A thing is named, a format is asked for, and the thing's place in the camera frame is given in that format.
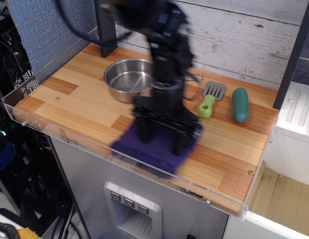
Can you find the silver toy fridge cabinet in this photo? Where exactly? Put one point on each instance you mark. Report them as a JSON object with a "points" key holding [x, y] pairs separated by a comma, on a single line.
{"points": [[119, 199]]}

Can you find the black plastic crate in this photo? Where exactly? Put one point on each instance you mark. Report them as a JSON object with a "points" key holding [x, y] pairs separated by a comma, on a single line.
{"points": [[15, 66]]}

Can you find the purple terry cloth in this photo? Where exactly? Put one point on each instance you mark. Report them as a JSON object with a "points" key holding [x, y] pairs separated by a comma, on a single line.
{"points": [[158, 152]]}

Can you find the dark grey left post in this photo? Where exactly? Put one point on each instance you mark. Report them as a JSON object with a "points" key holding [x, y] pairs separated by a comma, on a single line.
{"points": [[106, 29]]}

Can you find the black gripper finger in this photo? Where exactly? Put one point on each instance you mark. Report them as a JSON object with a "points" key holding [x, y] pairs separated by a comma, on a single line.
{"points": [[145, 129], [180, 142]]}

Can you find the dark grey post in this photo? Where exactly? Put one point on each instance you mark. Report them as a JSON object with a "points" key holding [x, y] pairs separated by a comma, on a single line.
{"points": [[106, 29], [293, 61]]}

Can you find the blue fabric panel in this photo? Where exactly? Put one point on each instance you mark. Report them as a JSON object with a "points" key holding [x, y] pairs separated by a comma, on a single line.
{"points": [[45, 36]]}

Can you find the stainless steel pot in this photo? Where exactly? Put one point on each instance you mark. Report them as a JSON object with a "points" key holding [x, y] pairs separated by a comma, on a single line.
{"points": [[136, 77]]}

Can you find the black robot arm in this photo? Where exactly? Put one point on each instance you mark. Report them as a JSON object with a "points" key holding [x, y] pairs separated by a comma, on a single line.
{"points": [[166, 29]]}

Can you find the dark grey right post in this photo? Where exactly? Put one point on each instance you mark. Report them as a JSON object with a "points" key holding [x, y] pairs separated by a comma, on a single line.
{"points": [[293, 61]]}

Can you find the dark green toy cucumber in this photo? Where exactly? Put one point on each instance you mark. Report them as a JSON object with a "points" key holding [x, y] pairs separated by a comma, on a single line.
{"points": [[240, 105]]}

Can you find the white toy sink unit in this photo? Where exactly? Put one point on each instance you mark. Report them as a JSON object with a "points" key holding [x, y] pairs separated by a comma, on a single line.
{"points": [[280, 199]]}

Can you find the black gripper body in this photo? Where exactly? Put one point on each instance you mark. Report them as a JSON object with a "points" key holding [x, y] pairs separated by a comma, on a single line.
{"points": [[165, 107]]}

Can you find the clear acrylic table guard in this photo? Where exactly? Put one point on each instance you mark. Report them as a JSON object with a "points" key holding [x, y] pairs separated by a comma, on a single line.
{"points": [[73, 103]]}

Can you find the green handled grey spatula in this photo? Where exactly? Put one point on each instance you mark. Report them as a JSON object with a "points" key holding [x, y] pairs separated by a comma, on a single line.
{"points": [[213, 91]]}

